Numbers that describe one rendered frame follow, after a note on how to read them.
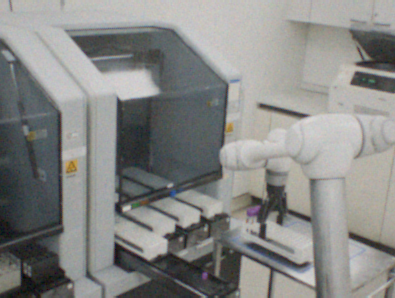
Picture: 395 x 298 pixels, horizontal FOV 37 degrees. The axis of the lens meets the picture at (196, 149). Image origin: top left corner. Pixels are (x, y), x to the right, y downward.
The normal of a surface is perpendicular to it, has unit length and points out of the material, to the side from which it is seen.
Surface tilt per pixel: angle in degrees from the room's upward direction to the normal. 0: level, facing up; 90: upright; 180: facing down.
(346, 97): 90
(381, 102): 90
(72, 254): 90
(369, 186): 90
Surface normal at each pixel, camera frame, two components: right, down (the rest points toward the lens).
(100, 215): 0.73, 0.25
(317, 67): -0.68, 0.18
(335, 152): 0.32, 0.08
